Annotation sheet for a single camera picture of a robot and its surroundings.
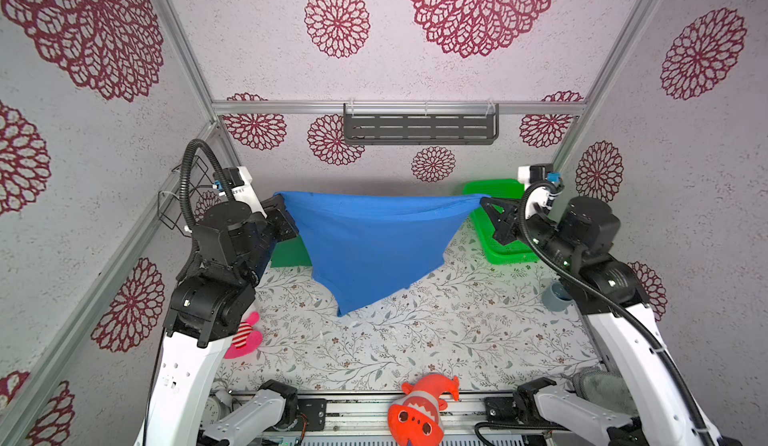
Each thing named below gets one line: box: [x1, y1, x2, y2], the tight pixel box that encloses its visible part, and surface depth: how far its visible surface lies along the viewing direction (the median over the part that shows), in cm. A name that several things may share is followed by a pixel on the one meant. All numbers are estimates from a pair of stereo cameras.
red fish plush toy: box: [387, 374, 460, 446], surface depth 68 cm
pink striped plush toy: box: [224, 312, 263, 359], surface depth 83 cm
